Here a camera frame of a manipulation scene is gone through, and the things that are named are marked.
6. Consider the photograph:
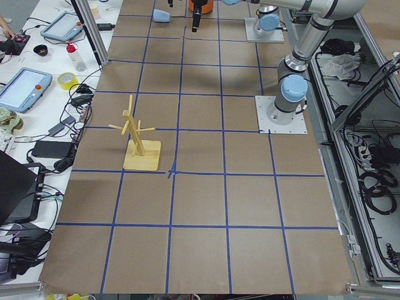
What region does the light blue plastic cup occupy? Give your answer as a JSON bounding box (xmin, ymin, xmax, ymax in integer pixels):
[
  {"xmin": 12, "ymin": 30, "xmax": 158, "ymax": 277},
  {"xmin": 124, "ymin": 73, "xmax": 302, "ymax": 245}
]
[{"xmin": 152, "ymin": 9, "xmax": 171, "ymax": 23}]

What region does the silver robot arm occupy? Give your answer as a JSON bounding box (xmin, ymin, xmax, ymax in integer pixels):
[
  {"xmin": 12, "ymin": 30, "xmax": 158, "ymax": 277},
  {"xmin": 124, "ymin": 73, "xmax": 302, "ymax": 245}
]
[
  {"xmin": 189, "ymin": 1, "xmax": 281, "ymax": 34},
  {"xmin": 253, "ymin": 0, "xmax": 366, "ymax": 125}
]

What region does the orange can with grey lid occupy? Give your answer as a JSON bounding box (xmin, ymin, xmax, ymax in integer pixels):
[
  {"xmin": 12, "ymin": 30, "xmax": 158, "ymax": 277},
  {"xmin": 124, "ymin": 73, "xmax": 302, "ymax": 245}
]
[{"xmin": 188, "ymin": 0, "xmax": 214, "ymax": 14}]

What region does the clear squeeze bottle red cap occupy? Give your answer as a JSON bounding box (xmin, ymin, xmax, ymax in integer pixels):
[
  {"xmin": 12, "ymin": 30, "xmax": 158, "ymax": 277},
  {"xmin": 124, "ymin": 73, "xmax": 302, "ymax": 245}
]
[{"xmin": 66, "ymin": 42, "xmax": 87, "ymax": 72}]

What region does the blue teach pendant far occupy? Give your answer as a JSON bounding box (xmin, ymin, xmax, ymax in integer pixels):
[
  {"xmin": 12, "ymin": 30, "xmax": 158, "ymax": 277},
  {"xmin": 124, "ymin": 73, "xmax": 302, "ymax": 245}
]
[{"xmin": 40, "ymin": 11, "xmax": 83, "ymax": 42}]

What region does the blue teach pendant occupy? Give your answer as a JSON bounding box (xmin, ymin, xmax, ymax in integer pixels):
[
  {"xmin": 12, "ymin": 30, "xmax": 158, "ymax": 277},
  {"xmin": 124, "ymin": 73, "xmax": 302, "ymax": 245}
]
[
  {"xmin": 1, "ymin": 67, "xmax": 53, "ymax": 113},
  {"xmin": 40, "ymin": 11, "xmax": 83, "ymax": 42}
]

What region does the yellow tape roll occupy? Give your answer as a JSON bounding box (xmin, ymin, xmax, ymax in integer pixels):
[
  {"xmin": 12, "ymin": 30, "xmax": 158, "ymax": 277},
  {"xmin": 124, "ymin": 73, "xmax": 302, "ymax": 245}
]
[{"xmin": 57, "ymin": 72, "xmax": 79, "ymax": 90}]

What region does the wooden mug tree stand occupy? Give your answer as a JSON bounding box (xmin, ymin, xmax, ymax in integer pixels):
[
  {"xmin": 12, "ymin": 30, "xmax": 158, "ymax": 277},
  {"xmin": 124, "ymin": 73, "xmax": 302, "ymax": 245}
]
[{"xmin": 108, "ymin": 95, "xmax": 161, "ymax": 171}]

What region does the white cloth rag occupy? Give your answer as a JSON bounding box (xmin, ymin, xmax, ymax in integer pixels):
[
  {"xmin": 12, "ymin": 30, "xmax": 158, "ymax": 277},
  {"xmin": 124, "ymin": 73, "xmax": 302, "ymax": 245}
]
[{"xmin": 321, "ymin": 54, "xmax": 361, "ymax": 80}]

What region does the black bowl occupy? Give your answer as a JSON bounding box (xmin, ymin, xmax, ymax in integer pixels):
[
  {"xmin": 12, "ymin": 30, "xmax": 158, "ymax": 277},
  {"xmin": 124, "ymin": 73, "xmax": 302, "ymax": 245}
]
[{"xmin": 33, "ymin": 44, "xmax": 49, "ymax": 57}]

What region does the blue teach pendant near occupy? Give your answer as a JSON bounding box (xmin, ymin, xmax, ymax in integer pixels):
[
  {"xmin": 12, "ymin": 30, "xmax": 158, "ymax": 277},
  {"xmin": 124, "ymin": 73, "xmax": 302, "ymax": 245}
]
[{"xmin": 1, "ymin": 67, "xmax": 53, "ymax": 113}]

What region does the black power adapter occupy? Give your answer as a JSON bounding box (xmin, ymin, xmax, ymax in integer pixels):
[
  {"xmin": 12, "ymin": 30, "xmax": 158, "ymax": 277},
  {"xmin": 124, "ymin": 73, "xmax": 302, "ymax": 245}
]
[{"xmin": 32, "ymin": 141, "xmax": 72, "ymax": 159}]

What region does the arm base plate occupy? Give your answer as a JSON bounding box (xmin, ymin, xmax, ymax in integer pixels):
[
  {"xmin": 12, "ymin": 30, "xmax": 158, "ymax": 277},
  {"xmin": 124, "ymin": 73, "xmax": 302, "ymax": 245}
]
[
  {"xmin": 244, "ymin": 14, "xmax": 284, "ymax": 43},
  {"xmin": 255, "ymin": 96, "xmax": 308, "ymax": 134}
]

